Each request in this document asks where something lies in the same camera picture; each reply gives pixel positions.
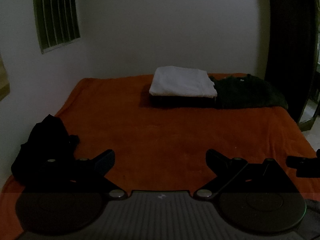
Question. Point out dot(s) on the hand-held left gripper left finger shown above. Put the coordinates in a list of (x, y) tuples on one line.
[(105, 161)]

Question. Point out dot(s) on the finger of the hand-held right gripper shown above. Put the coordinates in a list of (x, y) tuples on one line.
[(303, 162)]

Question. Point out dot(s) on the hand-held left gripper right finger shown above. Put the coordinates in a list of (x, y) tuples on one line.
[(212, 160)]

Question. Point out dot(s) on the orange blanket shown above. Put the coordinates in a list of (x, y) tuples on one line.
[(150, 135)]

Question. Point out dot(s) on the black crumpled cloth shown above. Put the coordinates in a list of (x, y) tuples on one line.
[(45, 142)]

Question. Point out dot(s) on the dark green folded garment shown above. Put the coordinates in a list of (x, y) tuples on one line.
[(245, 92)]

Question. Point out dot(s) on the white folded cloth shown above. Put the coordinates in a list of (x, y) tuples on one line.
[(183, 81)]

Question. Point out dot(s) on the dark door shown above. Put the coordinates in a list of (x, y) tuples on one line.
[(287, 50)]

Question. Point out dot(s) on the barred window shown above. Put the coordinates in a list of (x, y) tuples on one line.
[(56, 12)]

